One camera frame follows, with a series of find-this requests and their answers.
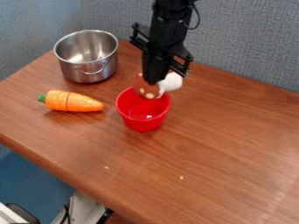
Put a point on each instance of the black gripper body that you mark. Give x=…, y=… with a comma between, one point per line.
x=165, y=37

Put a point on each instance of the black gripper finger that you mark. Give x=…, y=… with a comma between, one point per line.
x=155, y=66

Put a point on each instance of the brown white plush mushroom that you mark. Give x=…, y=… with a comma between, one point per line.
x=154, y=91

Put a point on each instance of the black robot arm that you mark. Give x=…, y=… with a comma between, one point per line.
x=174, y=8

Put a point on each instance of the red plastic bowl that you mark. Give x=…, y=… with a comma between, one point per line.
x=143, y=115

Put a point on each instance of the stainless steel pot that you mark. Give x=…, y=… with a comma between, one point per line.
x=87, y=54

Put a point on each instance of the orange toy carrot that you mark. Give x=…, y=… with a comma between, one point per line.
x=68, y=101

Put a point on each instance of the white table leg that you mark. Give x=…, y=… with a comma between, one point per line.
x=86, y=210

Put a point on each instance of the black white object corner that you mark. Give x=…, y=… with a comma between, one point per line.
x=12, y=214

